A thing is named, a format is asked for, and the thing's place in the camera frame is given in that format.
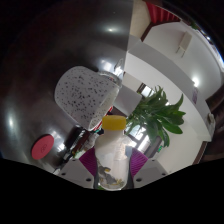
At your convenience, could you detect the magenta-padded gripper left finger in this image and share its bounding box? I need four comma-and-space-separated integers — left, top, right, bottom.
58, 147, 98, 190

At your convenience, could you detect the potted green plant white pot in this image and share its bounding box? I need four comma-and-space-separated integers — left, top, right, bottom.
125, 85, 187, 148

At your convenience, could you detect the white speckled cup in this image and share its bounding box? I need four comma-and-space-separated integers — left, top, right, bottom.
54, 65, 121, 132

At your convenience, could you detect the flat round red coaster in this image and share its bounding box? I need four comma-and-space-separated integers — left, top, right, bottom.
31, 134, 55, 161

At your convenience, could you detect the dark-framed window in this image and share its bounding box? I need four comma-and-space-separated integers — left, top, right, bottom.
137, 83, 154, 99

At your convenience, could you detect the yellow-capped clear drink bottle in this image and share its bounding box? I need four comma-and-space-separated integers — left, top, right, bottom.
94, 115, 134, 192

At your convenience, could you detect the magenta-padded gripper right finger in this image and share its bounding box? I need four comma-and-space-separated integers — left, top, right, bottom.
128, 147, 170, 190

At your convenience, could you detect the red carpeted staircase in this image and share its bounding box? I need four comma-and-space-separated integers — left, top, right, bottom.
144, 1, 181, 25

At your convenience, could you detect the dark wooden glazed door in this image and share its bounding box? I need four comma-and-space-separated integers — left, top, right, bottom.
128, 124, 158, 158

